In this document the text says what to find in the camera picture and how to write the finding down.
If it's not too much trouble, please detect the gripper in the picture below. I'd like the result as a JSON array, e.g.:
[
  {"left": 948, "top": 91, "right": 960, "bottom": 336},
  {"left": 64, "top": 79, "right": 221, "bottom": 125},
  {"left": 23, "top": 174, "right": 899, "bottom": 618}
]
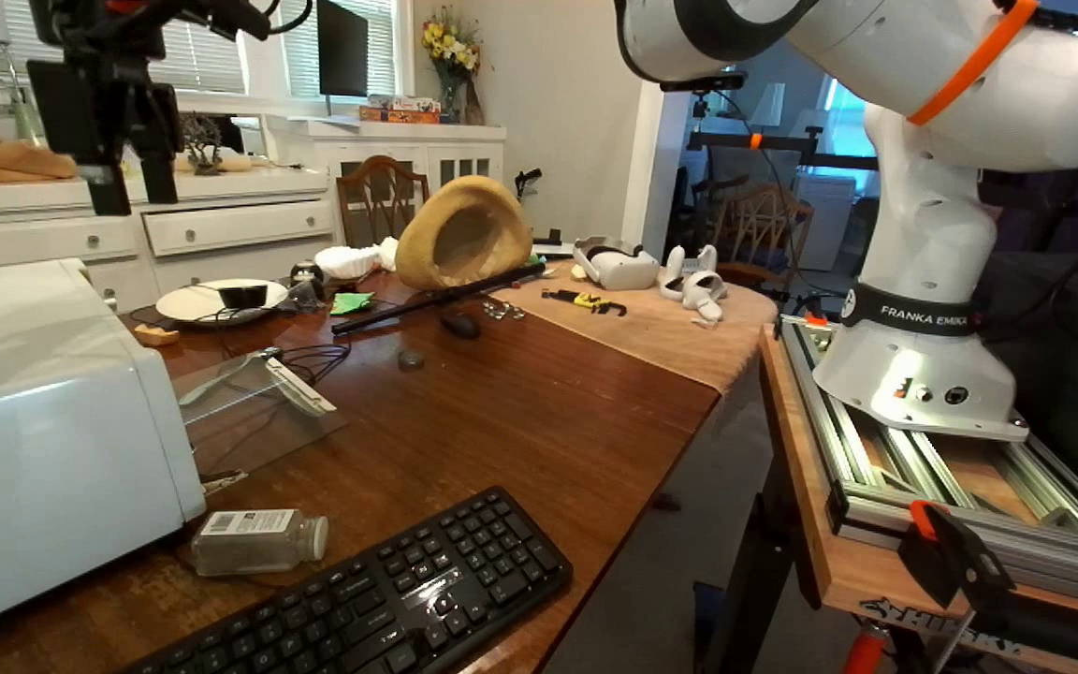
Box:
[{"left": 26, "top": 0, "right": 183, "bottom": 217}]

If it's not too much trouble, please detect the white toaster oven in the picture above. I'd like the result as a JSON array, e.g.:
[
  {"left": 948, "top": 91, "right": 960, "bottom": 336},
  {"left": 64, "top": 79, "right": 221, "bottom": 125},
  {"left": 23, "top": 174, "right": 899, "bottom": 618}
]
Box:
[{"left": 0, "top": 258, "right": 209, "bottom": 643}]

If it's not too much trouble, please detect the glass oven door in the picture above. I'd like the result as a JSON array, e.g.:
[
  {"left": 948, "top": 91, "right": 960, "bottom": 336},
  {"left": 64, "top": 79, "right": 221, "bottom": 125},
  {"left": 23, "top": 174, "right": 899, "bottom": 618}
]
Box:
[{"left": 172, "top": 350, "right": 350, "bottom": 480}]

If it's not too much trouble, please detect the clear shaker bottle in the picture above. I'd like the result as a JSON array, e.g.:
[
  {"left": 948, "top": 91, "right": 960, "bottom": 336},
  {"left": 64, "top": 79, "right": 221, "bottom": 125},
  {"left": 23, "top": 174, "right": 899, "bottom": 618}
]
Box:
[{"left": 190, "top": 508, "right": 330, "bottom": 578}]

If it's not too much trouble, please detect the metal tree ornament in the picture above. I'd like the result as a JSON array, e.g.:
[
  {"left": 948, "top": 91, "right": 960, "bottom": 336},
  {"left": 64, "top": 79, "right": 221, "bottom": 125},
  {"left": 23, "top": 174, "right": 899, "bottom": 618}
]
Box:
[{"left": 178, "top": 111, "right": 226, "bottom": 177}]

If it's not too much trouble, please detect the brown cloth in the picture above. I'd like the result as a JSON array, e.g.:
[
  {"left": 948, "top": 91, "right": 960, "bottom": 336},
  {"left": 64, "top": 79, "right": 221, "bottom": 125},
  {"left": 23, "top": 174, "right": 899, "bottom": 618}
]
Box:
[{"left": 0, "top": 97, "right": 80, "bottom": 189}]

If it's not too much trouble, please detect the window with blinds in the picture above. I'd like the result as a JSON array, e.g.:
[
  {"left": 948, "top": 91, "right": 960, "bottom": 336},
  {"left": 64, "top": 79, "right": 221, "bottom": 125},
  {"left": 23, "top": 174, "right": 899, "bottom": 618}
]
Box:
[
  {"left": 280, "top": 0, "right": 401, "bottom": 101},
  {"left": 0, "top": 0, "right": 247, "bottom": 96}
]

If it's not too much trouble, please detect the white sideboard with drawers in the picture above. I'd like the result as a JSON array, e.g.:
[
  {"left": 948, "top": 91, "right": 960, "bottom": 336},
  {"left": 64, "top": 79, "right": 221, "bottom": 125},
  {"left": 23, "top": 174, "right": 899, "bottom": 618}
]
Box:
[{"left": 0, "top": 167, "right": 338, "bottom": 314}]

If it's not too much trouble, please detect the white plate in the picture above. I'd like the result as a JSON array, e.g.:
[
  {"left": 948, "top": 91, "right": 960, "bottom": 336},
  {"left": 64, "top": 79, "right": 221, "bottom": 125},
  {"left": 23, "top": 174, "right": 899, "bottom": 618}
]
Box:
[{"left": 154, "top": 278, "right": 290, "bottom": 327}]

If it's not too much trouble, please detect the white glass door cabinet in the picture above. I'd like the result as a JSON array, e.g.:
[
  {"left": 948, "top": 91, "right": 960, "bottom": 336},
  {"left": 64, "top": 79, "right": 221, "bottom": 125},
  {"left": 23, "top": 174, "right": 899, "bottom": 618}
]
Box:
[{"left": 261, "top": 115, "right": 508, "bottom": 246}]

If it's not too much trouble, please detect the black monitor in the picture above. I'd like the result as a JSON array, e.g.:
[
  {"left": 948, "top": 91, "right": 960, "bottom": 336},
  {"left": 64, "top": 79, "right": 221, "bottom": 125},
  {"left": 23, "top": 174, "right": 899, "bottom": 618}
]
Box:
[{"left": 315, "top": 0, "right": 371, "bottom": 100}]

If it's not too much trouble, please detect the wooden dining chair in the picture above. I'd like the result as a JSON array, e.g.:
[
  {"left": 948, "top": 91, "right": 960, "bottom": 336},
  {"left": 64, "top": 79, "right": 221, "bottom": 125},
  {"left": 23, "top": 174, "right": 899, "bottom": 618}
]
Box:
[{"left": 335, "top": 154, "right": 431, "bottom": 248}]

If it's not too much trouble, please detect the stack of white paper filters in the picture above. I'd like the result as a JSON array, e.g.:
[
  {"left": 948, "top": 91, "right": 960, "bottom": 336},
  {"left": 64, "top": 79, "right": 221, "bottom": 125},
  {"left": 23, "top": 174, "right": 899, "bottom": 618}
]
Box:
[{"left": 313, "top": 236, "right": 401, "bottom": 281}]

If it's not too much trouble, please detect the stack of colourful boxes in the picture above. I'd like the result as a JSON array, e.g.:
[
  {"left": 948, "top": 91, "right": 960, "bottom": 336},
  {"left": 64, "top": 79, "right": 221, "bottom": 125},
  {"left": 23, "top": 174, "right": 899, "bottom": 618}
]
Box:
[{"left": 357, "top": 95, "right": 443, "bottom": 125}]

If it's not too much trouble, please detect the vase of yellow flowers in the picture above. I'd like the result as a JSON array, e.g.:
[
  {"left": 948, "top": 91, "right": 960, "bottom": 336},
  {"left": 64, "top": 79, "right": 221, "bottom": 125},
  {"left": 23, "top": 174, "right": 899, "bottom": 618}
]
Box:
[{"left": 420, "top": 7, "right": 487, "bottom": 125}]

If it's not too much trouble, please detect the straw hat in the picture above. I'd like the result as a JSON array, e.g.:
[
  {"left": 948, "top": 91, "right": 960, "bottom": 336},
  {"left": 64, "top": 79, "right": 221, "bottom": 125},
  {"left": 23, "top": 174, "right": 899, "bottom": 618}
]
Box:
[{"left": 394, "top": 175, "right": 534, "bottom": 292}]

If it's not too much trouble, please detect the long black stick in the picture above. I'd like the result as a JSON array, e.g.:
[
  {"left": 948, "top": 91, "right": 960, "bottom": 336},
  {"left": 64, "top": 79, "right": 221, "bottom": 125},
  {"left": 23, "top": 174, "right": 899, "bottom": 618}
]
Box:
[{"left": 330, "top": 261, "right": 548, "bottom": 337}]

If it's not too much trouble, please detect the white headset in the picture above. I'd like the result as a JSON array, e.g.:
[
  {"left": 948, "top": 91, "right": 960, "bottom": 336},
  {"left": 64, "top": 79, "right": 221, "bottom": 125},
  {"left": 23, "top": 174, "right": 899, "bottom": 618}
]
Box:
[{"left": 572, "top": 236, "right": 663, "bottom": 292}]

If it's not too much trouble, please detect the black keyboard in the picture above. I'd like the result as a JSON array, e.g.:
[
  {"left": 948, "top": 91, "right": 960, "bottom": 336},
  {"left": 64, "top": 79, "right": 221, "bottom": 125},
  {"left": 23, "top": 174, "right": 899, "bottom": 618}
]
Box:
[{"left": 116, "top": 486, "right": 575, "bottom": 674}]

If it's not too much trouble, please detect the white hand controller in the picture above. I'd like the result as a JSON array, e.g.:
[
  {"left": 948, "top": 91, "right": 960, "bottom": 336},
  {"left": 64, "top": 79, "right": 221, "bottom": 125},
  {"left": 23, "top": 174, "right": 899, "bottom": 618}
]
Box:
[
  {"left": 658, "top": 245, "right": 690, "bottom": 302},
  {"left": 684, "top": 244, "right": 730, "bottom": 325}
]

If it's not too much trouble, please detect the wicker chair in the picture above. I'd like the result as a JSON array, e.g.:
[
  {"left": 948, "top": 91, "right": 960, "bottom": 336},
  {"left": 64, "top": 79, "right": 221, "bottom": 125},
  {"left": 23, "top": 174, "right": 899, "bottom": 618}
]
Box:
[{"left": 710, "top": 182, "right": 817, "bottom": 293}]

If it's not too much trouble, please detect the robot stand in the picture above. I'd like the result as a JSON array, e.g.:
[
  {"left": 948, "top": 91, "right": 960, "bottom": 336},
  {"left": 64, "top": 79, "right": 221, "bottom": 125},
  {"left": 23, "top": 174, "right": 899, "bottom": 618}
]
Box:
[{"left": 703, "top": 314, "right": 1078, "bottom": 674}]

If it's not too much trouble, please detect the black orange bar clamp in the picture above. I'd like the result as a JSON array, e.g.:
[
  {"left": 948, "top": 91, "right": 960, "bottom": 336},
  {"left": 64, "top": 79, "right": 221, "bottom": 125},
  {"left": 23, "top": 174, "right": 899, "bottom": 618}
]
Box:
[{"left": 841, "top": 499, "right": 1078, "bottom": 674}]

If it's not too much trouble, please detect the black cable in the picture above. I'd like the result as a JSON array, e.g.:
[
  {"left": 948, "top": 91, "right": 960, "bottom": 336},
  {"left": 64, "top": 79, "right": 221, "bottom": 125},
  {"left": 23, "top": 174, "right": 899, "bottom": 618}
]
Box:
[{"left": 263, "top": 341, "right": 354, "bottom": 387}]

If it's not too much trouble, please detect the oven door handle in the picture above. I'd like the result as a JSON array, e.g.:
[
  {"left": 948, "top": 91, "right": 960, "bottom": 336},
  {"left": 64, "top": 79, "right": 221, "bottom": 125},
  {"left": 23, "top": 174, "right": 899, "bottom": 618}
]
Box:
[{"left": 261, "top": 352, "right": 340, "bottom": 418}]

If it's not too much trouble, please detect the camera on mount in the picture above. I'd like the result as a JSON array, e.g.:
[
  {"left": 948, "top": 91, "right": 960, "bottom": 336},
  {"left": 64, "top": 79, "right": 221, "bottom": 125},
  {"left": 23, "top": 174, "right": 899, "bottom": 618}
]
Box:
[{"left": 659, "top": 69, "right": 751, "bottom": 125}]

